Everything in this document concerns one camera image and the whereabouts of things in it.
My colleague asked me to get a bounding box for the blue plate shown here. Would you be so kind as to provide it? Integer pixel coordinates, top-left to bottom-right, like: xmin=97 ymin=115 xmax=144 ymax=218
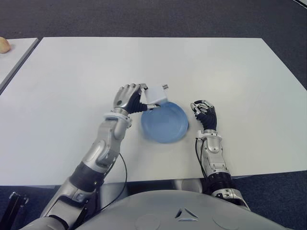
xmin=140 ymin=101 xmax=189 ymax=144

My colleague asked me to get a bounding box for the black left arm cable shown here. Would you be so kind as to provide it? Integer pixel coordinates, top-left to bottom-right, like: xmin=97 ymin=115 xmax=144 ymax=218
xmin=99 ymin=153 xmax=128 ymax=212

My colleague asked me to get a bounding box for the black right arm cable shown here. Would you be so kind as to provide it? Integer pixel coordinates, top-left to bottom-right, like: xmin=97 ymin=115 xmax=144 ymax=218
xmin=195 ymin=138 xmax=208 ymax=178

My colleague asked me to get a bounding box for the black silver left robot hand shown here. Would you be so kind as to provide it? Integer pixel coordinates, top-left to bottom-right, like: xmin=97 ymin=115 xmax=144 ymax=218
xmin=113 ymin=82 xmax=162 ymax=115

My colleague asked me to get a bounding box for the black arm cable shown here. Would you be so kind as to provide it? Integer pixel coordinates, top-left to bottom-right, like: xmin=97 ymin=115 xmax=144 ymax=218
xmin=195 ymin=138 xmax=208 ymax=178
xmin=99 ymin=153 xmax=128 ymax=212

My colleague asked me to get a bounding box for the grey robot torso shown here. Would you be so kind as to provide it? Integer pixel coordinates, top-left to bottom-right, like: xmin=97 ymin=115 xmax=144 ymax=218
xmin=76 ymin=189 xmax=288 ymax=230

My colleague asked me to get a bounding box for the black metal bracket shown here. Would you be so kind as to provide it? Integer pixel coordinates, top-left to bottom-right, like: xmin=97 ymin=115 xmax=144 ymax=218
xmin=0 ymin=191 xmax=29 ymax=228

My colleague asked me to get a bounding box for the white charger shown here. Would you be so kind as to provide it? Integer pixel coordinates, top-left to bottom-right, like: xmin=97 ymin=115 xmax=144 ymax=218
xmin=143 ymin=83 xmax=169 ymax=105

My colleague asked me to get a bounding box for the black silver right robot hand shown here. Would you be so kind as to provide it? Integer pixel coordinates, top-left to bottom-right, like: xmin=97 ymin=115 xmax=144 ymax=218
xmin=189 ymin=99 xmax=218 ymax=131

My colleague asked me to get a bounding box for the beige round object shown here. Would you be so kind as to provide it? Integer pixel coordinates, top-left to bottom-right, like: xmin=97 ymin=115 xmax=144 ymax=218
xmin=0 ymin=37 xmax=11 ymax=54

